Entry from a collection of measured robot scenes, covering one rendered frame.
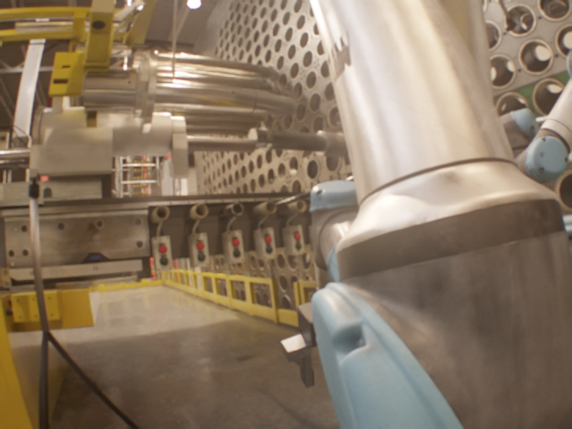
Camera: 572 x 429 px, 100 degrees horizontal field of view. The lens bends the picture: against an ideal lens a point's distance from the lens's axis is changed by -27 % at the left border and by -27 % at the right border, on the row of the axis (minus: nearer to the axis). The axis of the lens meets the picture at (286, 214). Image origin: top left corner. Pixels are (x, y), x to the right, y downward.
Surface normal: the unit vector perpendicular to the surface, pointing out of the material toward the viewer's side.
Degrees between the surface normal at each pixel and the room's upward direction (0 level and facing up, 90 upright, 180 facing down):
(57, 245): 90
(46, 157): 90
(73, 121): 82
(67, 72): 90
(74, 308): 90
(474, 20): 111
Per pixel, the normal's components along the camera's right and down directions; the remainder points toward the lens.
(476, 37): 0.13, 0.26
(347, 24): -0.81, -0.05
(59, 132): 0.43, -0.50
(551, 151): -0.41, -0.04
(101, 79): 0.51, -0.14
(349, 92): -0.95, 0.04
